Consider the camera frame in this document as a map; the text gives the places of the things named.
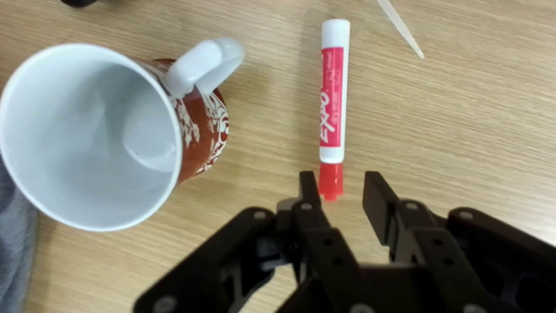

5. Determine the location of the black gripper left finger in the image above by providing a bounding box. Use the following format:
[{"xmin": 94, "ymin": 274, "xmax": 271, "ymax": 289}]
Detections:
[{"xmin": 132, "ymin": 169, "xmax": 365, "ymax": 313}]

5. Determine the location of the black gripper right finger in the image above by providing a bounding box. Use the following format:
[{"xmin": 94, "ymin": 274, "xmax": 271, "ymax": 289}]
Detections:
[{"xmin": 362, "ymin": 169, "xmax": 556, "ymax": 313}]

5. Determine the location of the red Expo dry-erase marker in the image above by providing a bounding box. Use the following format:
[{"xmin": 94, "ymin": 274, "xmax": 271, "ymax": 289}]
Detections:
[{"xmin": 316, "ymin": 18, "xmax": 355, "ymax": 204}]

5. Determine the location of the white zip tie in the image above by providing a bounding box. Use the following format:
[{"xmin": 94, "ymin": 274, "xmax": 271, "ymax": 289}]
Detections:
[{"xmin": 375, "ymin": 0, "xmax": 428, "ymax": 61}]

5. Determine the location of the red and white patterned mug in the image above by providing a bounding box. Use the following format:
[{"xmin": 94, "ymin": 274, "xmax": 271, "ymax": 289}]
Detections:
[{"xmin": 0, "ymin": 37, "xmax": 249, "ymax": 235}]

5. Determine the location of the grey cloth garment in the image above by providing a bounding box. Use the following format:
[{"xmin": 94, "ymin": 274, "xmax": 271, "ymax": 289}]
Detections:
[{"xmin": 0, "ymin": 155, "xmax": 40, "ymax": 313}]

